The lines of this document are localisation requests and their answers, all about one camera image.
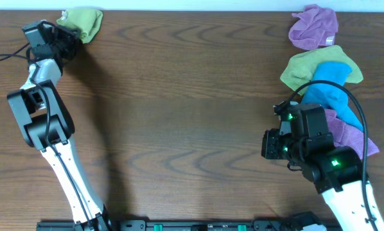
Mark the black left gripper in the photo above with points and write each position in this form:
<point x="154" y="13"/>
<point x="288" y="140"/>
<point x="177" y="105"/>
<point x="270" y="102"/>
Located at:
<point x="68" y="34"/>

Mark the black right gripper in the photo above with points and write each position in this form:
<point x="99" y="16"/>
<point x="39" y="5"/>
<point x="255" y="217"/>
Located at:
<point x="270" y="138"/>

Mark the light green cloth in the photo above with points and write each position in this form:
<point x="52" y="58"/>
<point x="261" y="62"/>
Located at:
<point x="86" y="20"/>

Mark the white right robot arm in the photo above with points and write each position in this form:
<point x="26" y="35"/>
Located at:
<point x="336" y="173"/>

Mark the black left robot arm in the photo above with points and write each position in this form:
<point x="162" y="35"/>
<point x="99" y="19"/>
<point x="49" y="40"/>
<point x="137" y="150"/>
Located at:
<point x="47" y="126"/>

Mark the large purple cloth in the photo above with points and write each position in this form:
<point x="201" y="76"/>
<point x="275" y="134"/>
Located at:
<point x="343" y="133"/>

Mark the blue cloth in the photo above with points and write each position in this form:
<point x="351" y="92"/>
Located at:
<point x="329" y="96"/>

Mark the olive green cloth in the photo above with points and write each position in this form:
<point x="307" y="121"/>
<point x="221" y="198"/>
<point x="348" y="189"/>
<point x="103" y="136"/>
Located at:
<point x="301" y="67"/>

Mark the small purple cloth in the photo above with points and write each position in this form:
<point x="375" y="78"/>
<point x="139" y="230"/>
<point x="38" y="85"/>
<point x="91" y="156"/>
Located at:
<point x="315" y="27"/>

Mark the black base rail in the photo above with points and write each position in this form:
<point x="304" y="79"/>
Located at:
<point x="302" y="221"/>

